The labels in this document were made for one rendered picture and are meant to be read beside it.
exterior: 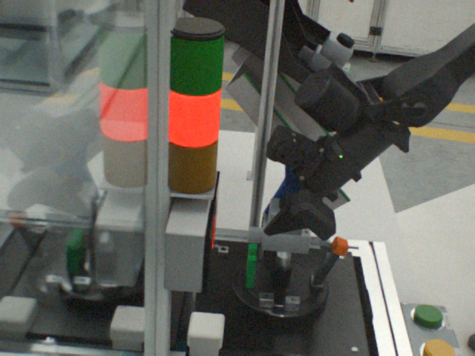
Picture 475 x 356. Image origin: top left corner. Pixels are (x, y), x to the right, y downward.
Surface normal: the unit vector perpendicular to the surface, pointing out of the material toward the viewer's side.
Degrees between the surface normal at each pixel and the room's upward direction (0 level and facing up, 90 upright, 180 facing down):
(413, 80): 35
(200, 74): 90
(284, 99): 90
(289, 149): 87
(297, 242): 90
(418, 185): 0
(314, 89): 52
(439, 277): 0
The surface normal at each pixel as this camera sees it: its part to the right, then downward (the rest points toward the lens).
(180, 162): -0.33, 0.45
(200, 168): 0.43, 0.48
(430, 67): -0.51, -0.73
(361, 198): 0.07, -0.86
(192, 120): 0.05, 0.51
